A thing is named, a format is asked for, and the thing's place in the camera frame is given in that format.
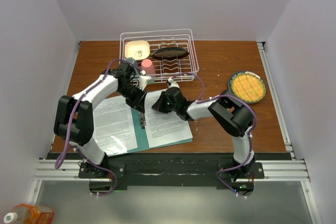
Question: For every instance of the grey-blue mug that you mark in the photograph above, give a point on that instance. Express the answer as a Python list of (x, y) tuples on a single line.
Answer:
[(131, 60)]

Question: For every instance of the teal file folder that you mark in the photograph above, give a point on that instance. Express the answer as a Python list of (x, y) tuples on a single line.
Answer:
[(140, 133)]

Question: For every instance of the printed paper sheet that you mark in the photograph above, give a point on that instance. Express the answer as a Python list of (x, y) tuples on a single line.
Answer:
[(113, 126)]

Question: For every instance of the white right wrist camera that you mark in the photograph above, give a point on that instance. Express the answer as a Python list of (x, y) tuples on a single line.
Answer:
[(171, 83)]

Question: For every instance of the metal folder clip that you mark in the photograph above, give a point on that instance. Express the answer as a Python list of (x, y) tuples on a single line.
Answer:
[(142, 120)]

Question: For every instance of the cream square bowl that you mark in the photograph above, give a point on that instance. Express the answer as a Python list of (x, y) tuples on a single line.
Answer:
[(137, 49)]

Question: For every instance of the white wire dish rack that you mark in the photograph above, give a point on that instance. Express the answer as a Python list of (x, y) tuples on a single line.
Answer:
[(185, 68)]

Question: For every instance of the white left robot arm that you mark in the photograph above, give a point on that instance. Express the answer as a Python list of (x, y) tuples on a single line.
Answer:
[(74, 116)]

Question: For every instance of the yellow patterned round plate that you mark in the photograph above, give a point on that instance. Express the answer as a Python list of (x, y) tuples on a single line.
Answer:
[(247, 86)]

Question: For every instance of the remaining printed paper stack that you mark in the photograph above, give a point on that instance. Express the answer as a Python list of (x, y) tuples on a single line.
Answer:
[(164, 129)]

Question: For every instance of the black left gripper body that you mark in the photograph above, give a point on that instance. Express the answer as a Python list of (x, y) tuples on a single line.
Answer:
[(129, 92)]

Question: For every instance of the dark brown oval plate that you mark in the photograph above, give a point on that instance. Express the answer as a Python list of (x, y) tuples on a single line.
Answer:
[(169, 53)]

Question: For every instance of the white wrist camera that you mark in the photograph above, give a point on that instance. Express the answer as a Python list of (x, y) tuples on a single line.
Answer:
[(143, 81), (171, 83)]

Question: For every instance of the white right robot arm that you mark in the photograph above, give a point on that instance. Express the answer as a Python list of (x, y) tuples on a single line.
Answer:
[(235, 116)]

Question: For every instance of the right side aluminium rail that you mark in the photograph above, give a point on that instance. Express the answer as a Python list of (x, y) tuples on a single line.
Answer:
[(283, 128)]

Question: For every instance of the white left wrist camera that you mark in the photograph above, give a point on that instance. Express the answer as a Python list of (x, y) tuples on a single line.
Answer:
[(143, 81)]

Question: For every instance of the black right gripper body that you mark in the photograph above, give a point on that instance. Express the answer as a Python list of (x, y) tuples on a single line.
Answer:
[(173, 108)]

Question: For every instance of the pink cup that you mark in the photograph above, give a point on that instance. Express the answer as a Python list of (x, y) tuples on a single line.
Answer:
[(148, 66)]

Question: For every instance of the orange drink bottle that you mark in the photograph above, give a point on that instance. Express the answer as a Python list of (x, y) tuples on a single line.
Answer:
[(24, 213)]

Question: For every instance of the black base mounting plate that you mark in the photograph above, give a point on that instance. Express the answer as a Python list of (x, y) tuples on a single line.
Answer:
[(181, 169)]

